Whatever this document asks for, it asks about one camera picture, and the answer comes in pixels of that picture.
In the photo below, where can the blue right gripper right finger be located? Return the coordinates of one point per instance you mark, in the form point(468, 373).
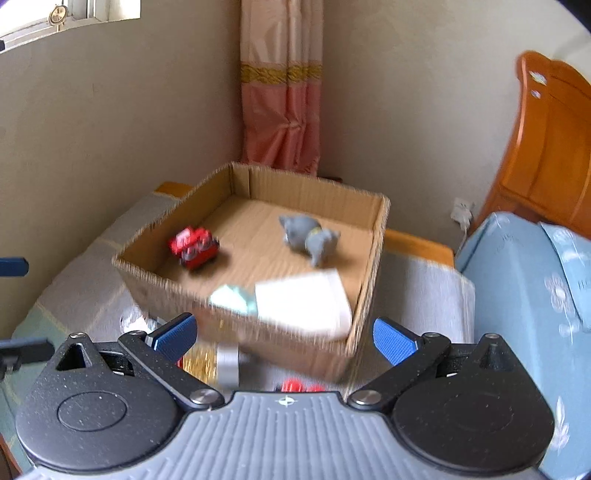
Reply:
point(414, 358)

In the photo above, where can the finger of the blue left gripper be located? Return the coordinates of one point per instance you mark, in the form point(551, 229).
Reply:
point(13, 267)

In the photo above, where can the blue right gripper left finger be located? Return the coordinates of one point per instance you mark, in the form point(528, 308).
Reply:
point(157, 354)

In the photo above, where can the bottle of golden capsules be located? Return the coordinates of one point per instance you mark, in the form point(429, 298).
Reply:
point(215, 364)

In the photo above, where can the mint green oval case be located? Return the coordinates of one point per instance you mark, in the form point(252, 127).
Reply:
point(235, 299)

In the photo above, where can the red toy train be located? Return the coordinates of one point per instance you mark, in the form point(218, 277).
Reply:
point(194, 247)

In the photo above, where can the clear case red label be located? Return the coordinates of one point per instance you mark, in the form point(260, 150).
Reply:
point(296, 385)

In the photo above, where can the grey cat figurine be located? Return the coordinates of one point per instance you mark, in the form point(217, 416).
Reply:
point(303, 234)

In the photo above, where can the grey green checked blanket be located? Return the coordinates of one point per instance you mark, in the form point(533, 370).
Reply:
point(418, 287)

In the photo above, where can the blue floral bedding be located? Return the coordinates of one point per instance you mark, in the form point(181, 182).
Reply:
point(532, 283)

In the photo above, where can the brown cardboard box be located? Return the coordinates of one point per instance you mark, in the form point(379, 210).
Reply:
point(241, 205)

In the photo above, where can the wooden headboard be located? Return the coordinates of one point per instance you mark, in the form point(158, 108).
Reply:
point(545, 173)

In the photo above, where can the pink curtain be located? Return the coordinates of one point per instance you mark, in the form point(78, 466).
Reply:
point(281, 76)

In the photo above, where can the white wall socket plug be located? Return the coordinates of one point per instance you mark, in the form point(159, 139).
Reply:
point(462, 213)

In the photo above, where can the window frame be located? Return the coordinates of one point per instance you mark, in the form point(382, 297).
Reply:
point(23, 21)

